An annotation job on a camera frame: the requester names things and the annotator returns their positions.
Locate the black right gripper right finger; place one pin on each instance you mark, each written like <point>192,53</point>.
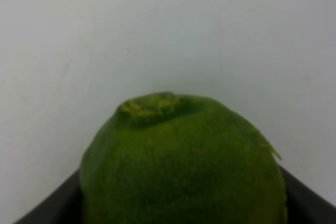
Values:
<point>304,205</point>

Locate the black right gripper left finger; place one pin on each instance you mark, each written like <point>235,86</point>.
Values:
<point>64,205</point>

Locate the green lime fruit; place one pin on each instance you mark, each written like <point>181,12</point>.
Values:
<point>176,158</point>

